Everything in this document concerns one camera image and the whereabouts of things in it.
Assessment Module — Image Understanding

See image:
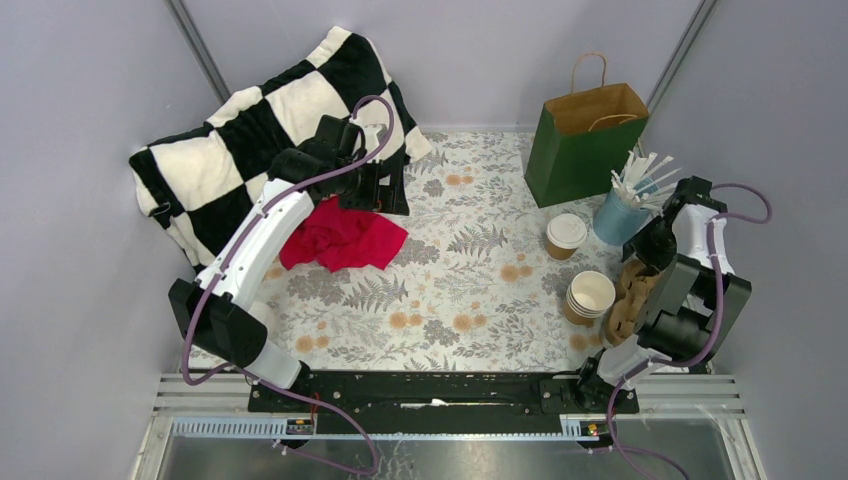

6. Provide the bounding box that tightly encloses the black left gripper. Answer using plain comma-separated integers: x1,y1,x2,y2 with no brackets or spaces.
335,154,408,214

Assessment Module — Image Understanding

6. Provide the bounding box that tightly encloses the brown pulp cup carrier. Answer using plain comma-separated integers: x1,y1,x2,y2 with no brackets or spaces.
601,258,661,346

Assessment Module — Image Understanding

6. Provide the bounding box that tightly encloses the brown paper coffee cup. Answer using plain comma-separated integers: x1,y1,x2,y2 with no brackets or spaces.
545,213,588,260

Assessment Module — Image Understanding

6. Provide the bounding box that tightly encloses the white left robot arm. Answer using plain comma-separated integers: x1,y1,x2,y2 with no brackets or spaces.
168,115,409,411

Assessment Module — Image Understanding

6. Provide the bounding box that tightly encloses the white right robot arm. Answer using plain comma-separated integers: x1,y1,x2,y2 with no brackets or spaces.
573,176,752,412

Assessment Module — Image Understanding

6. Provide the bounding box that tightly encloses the blue cup of straws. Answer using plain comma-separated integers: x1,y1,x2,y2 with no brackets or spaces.
592,151,680,246

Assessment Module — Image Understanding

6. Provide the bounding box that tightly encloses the red cloth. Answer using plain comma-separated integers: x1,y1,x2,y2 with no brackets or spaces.
279,197,408,273

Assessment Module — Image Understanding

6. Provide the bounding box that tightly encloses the stack of brown paper cups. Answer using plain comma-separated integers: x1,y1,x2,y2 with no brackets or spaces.
563,271,616,326

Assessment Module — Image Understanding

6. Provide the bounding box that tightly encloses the green paper bag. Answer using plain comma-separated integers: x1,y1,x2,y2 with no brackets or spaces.
524,52,649,208

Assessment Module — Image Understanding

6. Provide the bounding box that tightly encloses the floral patterned table mat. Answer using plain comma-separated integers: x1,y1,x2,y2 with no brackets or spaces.
256,133,621,371

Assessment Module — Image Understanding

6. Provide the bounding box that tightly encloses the black white checkered pillow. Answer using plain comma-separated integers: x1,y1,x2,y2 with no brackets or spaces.
128,26,431,271

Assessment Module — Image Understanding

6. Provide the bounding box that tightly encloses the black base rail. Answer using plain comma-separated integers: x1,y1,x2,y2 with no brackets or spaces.
248,370,639,435

